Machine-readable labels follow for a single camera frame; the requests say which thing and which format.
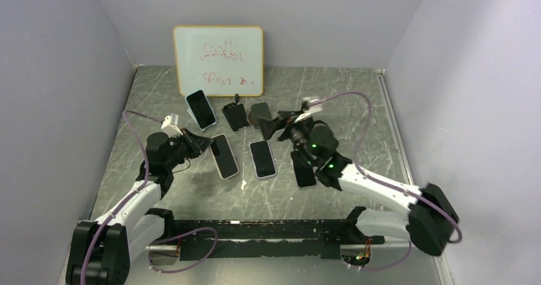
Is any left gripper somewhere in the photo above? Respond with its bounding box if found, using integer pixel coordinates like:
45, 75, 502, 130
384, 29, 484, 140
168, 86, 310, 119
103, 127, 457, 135
165, 127, 214, 170

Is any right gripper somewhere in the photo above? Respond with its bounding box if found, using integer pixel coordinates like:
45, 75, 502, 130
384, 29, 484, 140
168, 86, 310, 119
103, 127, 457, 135
255, 110, 316, 166

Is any phone with beige case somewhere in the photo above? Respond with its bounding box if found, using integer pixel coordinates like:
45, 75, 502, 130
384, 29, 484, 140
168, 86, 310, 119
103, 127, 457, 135
211, 134, 239, 180

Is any phone with blue case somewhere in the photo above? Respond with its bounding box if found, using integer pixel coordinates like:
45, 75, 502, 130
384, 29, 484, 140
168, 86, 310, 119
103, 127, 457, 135
185, 90, 216, 130

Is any phone with lilac case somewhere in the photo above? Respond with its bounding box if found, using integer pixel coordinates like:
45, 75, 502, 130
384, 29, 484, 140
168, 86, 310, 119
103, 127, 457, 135
249, 140, 277, 179

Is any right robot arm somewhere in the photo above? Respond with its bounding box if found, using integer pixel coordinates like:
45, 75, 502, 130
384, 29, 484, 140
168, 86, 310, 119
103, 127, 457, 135
258, 111, 459, 256

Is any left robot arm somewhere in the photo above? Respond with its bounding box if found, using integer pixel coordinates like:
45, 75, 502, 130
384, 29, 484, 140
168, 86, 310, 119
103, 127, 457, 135
65, 129, 214, 284

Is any dark grey metal phone stand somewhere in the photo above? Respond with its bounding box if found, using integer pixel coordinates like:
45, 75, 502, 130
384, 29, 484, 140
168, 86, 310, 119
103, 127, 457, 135
248, 102, 272, 129

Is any black folding phone stand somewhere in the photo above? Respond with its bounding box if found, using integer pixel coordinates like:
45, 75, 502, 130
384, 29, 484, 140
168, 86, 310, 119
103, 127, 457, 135
221, 94, 250, 131

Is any phone with pink case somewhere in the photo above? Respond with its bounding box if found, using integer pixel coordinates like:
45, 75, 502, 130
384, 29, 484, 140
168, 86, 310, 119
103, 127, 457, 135
290, 150, 317, 189

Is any yellow framed whiteboard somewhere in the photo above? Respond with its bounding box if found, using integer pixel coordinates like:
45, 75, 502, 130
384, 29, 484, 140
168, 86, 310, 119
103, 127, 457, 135
173, 25, 264, 97

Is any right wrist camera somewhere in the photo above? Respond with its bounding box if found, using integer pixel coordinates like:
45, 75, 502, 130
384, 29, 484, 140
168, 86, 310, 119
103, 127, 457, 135
301, 96, 322, 115

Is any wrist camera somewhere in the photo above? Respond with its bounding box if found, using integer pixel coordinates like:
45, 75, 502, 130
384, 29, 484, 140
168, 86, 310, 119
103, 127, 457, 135
301, 96, 322, 115
161, 113, 182, 137

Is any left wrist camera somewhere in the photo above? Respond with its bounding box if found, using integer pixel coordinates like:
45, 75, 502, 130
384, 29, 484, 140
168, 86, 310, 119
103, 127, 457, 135
161, 113, 182, 137

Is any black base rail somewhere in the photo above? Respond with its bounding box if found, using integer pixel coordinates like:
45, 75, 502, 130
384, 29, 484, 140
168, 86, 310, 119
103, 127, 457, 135
160, 219, 385, 261

